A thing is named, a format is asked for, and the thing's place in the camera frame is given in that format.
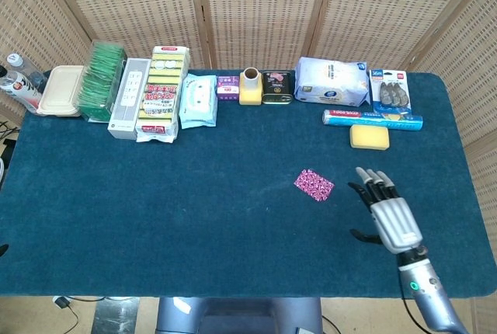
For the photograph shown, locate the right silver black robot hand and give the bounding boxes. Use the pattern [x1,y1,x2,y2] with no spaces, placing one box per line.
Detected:
[347,166,424,256]

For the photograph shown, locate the pink patterned packet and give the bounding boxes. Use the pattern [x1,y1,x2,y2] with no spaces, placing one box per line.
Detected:
[294,169,335,203]

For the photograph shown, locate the yellow sponge green scourer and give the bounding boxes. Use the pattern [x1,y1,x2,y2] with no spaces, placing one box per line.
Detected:
[349,124,391,151]

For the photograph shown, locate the blue cling film roll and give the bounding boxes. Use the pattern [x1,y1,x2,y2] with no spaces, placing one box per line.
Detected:
[321,108,424,133]

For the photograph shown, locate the correction tape blister pack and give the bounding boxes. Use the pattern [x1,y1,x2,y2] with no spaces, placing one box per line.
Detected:
[368,68,414,114]

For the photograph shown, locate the lavender white tissue pack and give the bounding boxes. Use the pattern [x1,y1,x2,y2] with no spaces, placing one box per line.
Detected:
[294,56,370,106]

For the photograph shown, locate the teal table cloth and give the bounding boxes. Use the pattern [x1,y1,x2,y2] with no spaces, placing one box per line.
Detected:
[0,68,493,299]

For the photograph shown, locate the spray bottles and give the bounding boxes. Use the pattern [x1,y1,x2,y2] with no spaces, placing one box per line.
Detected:
[0,65,43,113]

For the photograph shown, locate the beige lidded food container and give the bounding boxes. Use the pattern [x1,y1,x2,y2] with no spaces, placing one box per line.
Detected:
[36,64,85,118]

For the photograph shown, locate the black gold meat tin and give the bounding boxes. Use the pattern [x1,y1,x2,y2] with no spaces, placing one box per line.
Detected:
[262,70,294,106]

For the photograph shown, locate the white power strip box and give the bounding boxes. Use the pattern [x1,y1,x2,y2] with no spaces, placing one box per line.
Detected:
[107,57,152,141]

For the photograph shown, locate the clear water bottle white cap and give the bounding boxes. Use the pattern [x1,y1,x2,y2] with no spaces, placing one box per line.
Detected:
[6,53,47,90]

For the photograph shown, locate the blue-grey robot torso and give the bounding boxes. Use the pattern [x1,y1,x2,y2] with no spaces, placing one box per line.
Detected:
[157,297,323,334]

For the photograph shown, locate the clear box green tea bags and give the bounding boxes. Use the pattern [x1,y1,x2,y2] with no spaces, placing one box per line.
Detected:
[77,40,129,124]

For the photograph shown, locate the white paper roll cardboard core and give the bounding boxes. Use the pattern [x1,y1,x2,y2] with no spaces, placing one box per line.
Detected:
[242,68,260,94]

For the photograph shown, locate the small purple box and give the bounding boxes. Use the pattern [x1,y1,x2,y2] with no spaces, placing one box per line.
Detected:
[216,75,242,102]

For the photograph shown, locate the yellow sponge multipack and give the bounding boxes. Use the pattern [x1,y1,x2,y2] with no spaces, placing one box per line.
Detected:
[135,45,191,144]

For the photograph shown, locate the light blue wet wipes pack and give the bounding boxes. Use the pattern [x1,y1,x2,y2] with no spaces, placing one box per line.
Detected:
[179,73,218,130]

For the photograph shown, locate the woven bamboo folding screen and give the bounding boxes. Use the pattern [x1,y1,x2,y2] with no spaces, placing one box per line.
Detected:
[0,0,497,288]

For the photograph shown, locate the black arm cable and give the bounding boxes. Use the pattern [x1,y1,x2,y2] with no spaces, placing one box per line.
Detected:
[401,298,432,333]

